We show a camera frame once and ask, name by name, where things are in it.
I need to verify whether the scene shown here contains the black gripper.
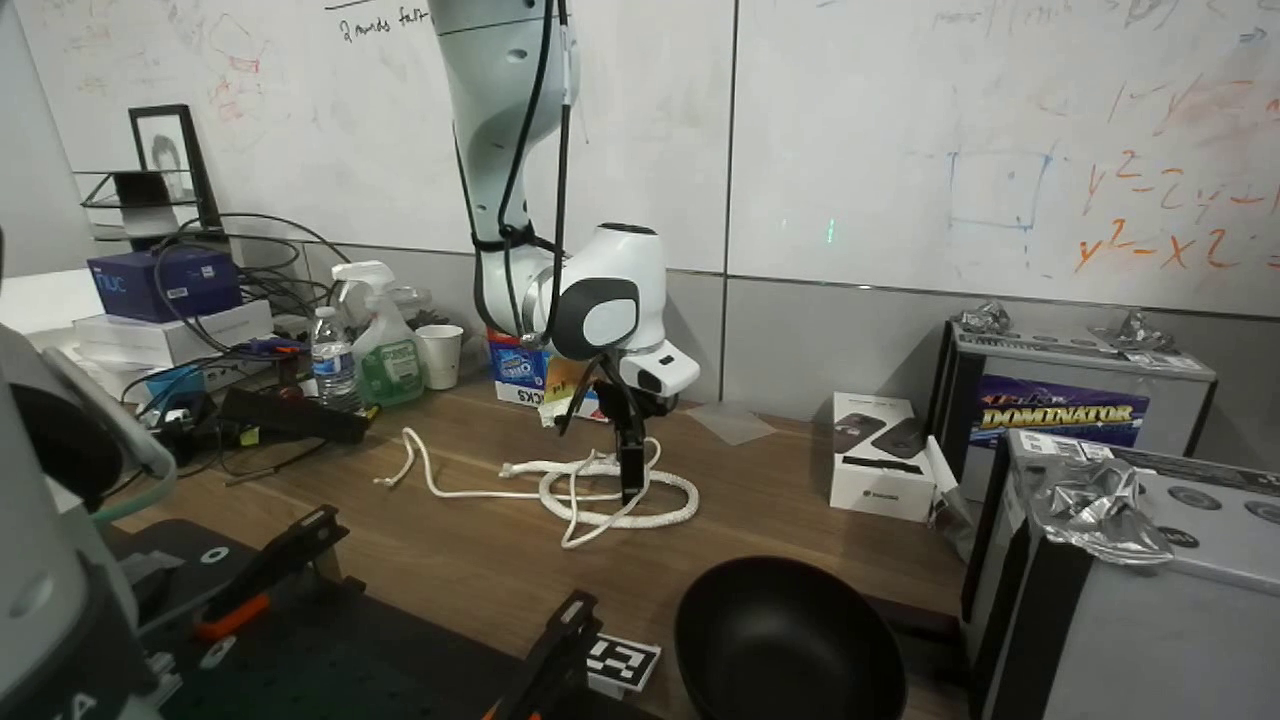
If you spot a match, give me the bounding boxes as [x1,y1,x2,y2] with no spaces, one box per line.
[583,354,672,505]

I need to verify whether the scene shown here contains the white string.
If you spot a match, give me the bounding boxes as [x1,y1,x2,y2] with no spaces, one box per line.
[377,425,704,554]

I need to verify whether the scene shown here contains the blue cardboard snack box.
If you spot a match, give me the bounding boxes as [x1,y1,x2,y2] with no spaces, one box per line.
[484,324,603,418]

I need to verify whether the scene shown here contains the white phone box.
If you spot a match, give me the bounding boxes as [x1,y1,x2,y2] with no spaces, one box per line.
[824,390,959,527]

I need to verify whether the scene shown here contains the flat white box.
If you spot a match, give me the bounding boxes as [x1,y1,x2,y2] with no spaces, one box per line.
[64,296,277,372]

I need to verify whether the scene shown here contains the white paper sheet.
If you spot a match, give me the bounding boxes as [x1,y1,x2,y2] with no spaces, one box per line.
[686,402,776,452]

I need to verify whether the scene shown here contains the black white fiducial tag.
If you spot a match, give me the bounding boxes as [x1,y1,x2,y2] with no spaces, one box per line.
[581,634,663,704]

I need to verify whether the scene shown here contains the white paper cup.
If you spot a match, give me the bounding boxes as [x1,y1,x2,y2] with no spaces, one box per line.
[414,321,472,392]

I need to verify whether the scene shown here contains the black round bowl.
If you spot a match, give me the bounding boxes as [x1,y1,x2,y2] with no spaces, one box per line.
[672,555,913,720]

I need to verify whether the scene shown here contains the spray bottle green liquid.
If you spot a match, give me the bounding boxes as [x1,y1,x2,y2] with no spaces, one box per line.
[329,256,434,411]

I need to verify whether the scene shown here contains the clear water bottle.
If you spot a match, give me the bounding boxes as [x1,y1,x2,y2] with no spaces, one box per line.
[307,305,359,411]

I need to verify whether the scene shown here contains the black hand tool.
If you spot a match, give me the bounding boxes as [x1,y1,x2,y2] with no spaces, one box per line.
[158,383,377,465]

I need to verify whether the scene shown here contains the grey Dominator battery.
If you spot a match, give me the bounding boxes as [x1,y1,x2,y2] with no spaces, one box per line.
[928,308,1221,531]

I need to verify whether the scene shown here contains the crumpled foil sheet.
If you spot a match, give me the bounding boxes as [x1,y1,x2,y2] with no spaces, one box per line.
[1015,434,1184,573]
[952,301,1184,366]

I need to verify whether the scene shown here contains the dark blue carton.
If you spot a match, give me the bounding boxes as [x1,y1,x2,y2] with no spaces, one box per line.
[84,240,249,328]

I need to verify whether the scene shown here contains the plain grey battery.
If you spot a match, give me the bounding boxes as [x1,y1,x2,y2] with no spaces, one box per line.
[959,427,1280,720]

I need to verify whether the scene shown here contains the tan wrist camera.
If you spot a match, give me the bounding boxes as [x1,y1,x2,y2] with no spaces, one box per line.
[536,354,599,434]

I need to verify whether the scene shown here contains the black clamp orange handle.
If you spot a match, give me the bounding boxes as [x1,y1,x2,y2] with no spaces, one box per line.
[484,588,603,720]
[185,502,352,646]

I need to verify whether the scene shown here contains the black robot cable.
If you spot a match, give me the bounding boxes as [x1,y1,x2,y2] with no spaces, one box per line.
[464,0,575,346]

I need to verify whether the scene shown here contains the black picture frame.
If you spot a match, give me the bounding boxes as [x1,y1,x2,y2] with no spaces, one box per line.
[128,101,230,245]

